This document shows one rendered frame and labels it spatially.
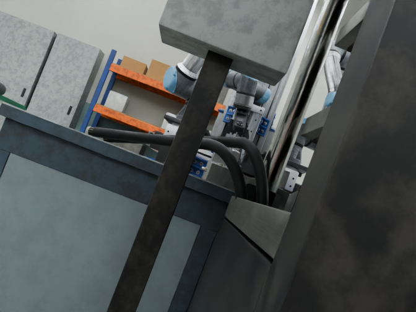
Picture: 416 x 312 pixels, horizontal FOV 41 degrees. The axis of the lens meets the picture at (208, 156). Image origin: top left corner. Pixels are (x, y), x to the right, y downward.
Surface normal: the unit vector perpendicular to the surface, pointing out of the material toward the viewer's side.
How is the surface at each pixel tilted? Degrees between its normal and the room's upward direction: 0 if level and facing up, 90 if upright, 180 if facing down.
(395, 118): 90
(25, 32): 90
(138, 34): 90
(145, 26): 90
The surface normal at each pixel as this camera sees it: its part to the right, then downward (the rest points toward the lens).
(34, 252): 0.04, -0.04
